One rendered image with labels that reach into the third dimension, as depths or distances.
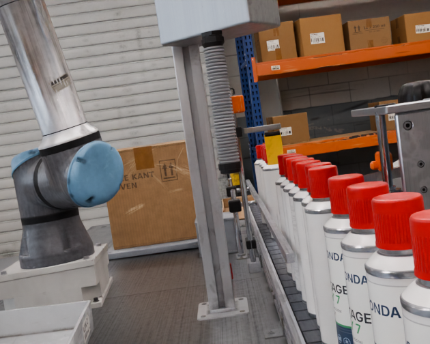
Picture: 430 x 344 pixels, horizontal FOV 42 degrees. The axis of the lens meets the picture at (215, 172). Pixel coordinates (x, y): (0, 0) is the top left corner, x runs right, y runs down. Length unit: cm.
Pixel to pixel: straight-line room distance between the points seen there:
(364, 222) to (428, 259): 15
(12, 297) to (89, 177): 30
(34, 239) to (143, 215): 47
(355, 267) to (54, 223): 80
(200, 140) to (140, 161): 61
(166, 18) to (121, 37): 453
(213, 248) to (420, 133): 52
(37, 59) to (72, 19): 447
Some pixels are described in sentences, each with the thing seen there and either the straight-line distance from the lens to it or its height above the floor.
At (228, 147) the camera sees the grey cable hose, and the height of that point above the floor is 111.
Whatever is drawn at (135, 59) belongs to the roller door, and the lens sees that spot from 540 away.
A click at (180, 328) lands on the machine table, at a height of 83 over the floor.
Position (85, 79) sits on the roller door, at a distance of 545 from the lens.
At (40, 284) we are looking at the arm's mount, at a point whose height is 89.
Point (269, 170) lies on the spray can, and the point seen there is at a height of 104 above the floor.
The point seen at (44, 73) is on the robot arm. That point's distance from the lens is 106.
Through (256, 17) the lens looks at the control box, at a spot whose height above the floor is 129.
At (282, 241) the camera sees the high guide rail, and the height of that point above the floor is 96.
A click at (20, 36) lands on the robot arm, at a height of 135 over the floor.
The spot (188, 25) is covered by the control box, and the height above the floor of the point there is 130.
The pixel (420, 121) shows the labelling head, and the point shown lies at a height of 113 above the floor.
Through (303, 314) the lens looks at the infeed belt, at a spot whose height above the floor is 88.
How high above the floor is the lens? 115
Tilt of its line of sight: 5 degrees down
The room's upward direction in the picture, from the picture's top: 8 degrees counter-clockwise
